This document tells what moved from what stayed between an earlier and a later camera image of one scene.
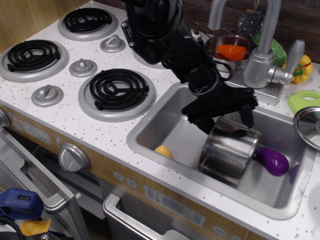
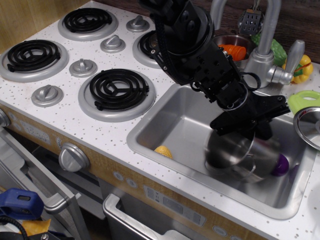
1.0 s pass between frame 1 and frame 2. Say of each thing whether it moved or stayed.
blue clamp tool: stayed
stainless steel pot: moved
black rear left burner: stayed
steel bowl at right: stayed
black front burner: stayed
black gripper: moved
